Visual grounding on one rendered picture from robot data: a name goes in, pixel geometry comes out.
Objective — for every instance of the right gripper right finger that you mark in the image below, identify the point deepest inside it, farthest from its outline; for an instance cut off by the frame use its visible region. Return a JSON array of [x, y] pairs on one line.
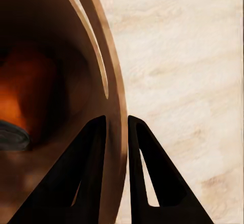
[[178, 204]]

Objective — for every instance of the trash can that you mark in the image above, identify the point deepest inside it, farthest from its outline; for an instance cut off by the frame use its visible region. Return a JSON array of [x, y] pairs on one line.
[[90, 84]]

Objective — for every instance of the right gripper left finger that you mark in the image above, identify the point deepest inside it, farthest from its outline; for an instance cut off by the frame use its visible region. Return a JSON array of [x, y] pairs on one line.
[[70, 193]]

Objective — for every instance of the can of soda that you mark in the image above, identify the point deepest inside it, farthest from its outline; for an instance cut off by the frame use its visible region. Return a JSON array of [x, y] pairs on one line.
[[27, 81]]

